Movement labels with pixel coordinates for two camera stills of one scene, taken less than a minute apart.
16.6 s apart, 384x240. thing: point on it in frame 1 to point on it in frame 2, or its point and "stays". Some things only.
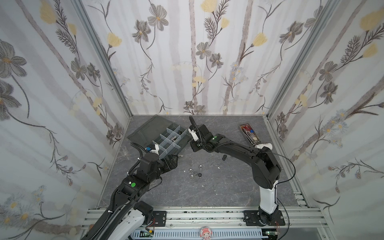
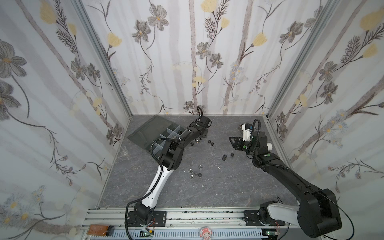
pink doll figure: [206, 233] stays
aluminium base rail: [239, 224] stays
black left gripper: [173, 165] to [205, 135]
